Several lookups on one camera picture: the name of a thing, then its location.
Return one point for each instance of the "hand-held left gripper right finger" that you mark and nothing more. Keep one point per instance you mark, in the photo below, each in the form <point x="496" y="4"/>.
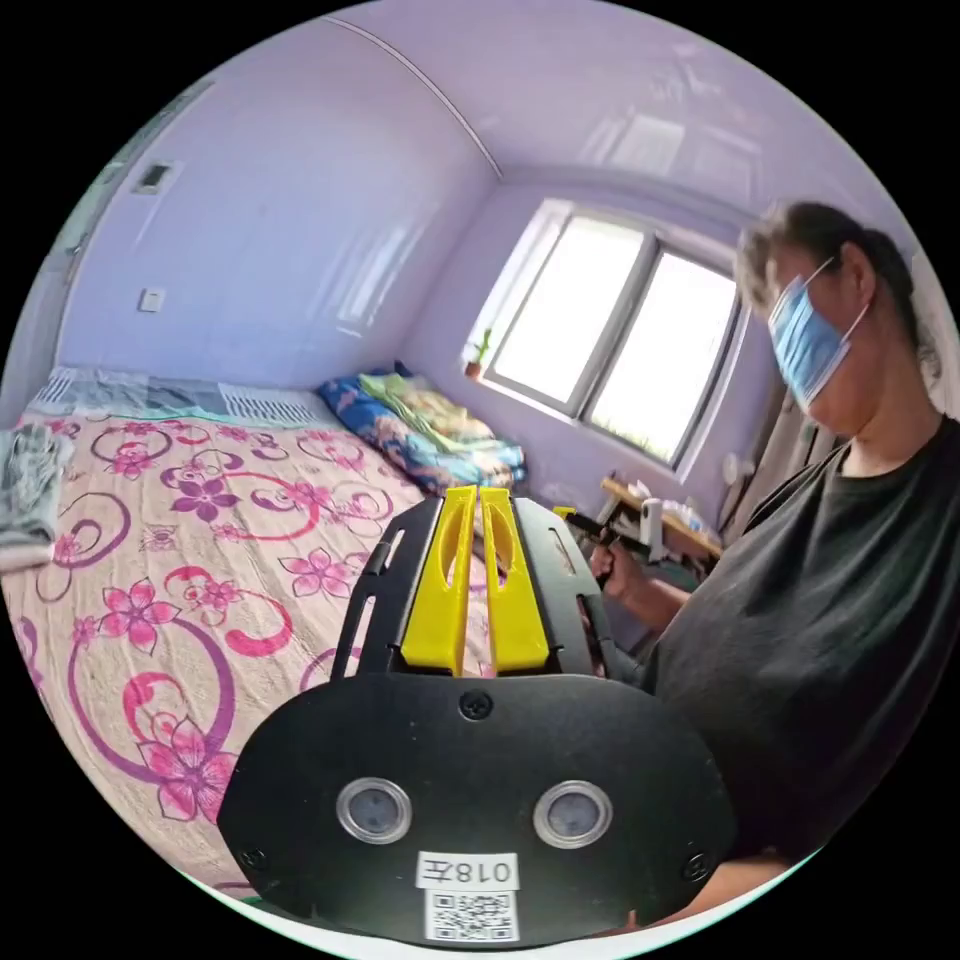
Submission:
<point x="514" y="615"/>

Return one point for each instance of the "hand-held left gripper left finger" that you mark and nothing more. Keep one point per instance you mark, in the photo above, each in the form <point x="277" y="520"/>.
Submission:
<point x="439" y="600"/>

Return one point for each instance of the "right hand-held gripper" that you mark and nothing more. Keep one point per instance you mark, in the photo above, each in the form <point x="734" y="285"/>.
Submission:
<point x="589" y="523"/>

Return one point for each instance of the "person's left forearm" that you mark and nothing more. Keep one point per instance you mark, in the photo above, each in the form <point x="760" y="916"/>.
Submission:
<point x="727" y="892"/>

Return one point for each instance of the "person's right forearm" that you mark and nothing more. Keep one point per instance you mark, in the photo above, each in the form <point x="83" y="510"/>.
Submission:
<point x="664" y="596"/>

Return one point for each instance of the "person's right hand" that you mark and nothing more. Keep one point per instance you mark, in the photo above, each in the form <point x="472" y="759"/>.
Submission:
<point x="624" y="579"/>

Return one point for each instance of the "wooden table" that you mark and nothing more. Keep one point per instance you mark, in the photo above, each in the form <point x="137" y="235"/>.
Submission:
<point x="675" y="525"/>

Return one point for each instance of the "green floral folded quilt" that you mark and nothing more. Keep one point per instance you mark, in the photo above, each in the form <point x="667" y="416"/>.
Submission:
<point x="424" y="409"/>

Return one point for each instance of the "potted plant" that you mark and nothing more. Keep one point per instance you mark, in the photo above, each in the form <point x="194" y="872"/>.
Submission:
<point x="478" y="352"/>

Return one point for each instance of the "window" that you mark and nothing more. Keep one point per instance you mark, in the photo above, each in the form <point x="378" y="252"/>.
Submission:
<point x="615" y="337"/>

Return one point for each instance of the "bed with pink floral sheet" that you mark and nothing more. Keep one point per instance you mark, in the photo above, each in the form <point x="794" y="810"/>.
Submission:
<point x="247" y="570"/>

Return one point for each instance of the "blue floral folded quilt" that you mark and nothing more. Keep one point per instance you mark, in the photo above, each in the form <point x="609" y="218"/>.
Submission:
<point x="360" y="409"/>

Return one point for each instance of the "beige curtain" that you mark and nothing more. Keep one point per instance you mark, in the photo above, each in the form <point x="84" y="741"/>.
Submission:
<point x="780" y="457"/>

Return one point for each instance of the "person's body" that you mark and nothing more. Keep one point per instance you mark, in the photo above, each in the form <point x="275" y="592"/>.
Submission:
<point x="825" y="615"/>

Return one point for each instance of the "pile of clothes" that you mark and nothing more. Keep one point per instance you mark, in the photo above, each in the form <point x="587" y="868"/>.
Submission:
<point x="30" y="487"/>

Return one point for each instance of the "white wall switch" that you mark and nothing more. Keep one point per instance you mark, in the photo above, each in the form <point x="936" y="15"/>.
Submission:
<point x="152" y="300"/>

